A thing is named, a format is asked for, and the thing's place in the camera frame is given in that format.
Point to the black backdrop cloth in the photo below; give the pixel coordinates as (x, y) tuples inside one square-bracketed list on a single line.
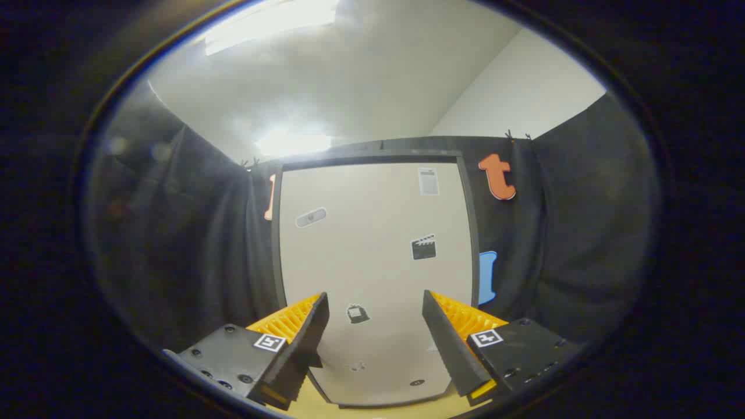
[(582, 233)]

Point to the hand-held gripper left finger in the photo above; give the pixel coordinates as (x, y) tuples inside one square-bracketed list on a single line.
[(311, 334)]

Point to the ceiling light panel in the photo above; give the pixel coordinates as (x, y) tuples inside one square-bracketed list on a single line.
[(268, 23), (291, 144)]

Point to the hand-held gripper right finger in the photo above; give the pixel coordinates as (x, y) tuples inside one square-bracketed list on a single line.
[(445, 340)]

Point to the dark grey shoe cabinet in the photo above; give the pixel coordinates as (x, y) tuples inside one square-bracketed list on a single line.
[(372, 157)]

